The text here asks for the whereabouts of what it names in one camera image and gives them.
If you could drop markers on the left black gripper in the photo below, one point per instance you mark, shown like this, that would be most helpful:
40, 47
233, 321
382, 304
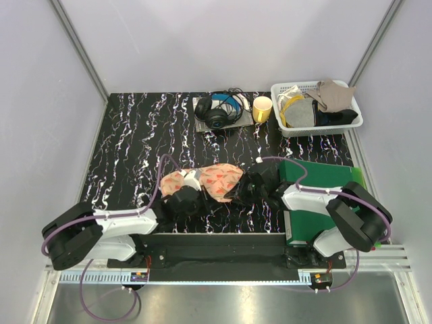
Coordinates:
205, 204

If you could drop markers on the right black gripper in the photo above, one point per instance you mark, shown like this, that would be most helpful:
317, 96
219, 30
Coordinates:
235, 193

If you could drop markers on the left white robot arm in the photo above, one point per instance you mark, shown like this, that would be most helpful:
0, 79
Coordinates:
83, 232

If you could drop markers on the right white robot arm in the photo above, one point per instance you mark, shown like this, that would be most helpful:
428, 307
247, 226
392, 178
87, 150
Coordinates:
360, 219

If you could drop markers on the green binder folder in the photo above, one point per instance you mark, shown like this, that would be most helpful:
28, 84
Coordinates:
303, 226

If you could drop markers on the grey book under headphones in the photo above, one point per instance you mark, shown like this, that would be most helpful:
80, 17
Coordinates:
245, 120

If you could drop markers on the black over-ear headphones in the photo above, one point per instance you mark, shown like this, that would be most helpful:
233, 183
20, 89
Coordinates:
222, 108

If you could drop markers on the yellow mug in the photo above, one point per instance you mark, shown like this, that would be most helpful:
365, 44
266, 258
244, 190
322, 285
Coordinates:
261, 109

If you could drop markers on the yellow cloth in basket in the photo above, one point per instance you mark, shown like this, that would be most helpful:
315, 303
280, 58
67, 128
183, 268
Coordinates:
283, 103

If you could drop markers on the grey cloth in basket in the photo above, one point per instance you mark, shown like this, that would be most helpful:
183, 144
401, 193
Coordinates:
300, 114

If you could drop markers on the white packet in basket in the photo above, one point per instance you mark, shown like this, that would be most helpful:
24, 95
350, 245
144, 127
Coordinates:
288, 94

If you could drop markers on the white plastic basket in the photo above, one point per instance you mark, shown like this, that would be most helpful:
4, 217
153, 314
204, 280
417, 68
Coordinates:
278, 88

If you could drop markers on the black cloth in basket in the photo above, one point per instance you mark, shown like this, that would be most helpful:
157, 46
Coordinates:
343, 117

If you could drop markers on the beige cloth in basket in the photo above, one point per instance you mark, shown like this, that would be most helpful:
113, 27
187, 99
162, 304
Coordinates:
331, 97

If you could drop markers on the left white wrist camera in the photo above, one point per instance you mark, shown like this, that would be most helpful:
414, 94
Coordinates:
192, 178

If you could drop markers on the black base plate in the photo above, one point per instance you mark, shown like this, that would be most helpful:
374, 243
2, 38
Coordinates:
224, 258

